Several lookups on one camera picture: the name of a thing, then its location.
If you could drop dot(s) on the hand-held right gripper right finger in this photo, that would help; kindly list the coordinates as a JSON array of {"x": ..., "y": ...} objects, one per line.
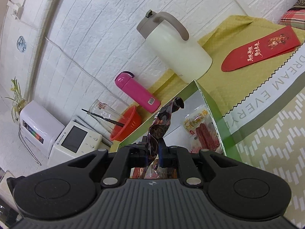
[{"x": 163, "y": 153}]

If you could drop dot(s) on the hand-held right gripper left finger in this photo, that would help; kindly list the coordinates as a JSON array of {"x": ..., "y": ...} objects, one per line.
[{"x": 139, "y": 152}]

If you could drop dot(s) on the dark shiny snack packet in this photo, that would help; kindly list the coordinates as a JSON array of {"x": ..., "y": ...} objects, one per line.
[{"x": 162, "y": 121}]

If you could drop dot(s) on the red sausage packet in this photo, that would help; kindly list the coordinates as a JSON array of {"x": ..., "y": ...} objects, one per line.
[{"x": 205, "y": 131}]

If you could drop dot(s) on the green cardboard box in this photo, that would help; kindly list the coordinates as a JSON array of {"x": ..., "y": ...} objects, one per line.
[{"x": 209, "y": 105}]

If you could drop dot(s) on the red plastic bowl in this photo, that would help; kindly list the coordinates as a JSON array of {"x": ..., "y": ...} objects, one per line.
[{"x": 128, "y": 124}]

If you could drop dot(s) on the black stirring stick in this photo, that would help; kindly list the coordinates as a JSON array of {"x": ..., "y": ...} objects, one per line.
[{"x": 104, "y": 118}]

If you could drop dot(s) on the glass carafe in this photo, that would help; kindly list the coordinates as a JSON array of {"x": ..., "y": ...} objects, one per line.
[{"x": 102, "y": 113}]

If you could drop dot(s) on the pink water bottle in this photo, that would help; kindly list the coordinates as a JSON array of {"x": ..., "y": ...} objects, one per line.
[{"x": 135, "y": 90}]

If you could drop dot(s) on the white appliance with screen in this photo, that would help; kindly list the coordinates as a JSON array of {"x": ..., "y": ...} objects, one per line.
[{"x": 73, "y": 138}]

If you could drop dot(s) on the olive yellow cloth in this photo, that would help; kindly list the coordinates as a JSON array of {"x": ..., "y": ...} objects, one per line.
[{"x": 226, "y": 85}]

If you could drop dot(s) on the white water purifier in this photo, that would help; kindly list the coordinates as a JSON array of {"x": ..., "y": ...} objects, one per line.
[{"x": 43, "y": 121}]

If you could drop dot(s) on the cream thermos jug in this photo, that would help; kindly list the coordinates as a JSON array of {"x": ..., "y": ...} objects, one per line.
[{"x": 178, "y": 52}]

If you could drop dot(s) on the potted green plant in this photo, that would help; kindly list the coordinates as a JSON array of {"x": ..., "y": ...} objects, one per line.
[{"x": 17, "y": 105}]

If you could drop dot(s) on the red envelope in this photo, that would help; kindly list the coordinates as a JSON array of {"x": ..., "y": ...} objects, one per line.
[{"x": 257, "y": 50}]

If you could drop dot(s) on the plaid blanket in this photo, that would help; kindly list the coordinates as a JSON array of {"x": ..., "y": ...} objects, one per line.
[{"x": 295, "y": 20}]

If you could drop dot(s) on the leopard print cloth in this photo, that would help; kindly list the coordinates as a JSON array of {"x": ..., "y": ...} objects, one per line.
[{"x": 300, "y": 4}]

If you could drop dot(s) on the wrapped wall pipe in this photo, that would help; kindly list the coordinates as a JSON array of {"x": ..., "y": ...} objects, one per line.
[{"x": 44, "y": 32}]

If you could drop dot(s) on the round bamboo wall decoration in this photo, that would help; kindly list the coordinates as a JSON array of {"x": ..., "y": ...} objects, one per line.
[{"x": 21, "y": 44}]

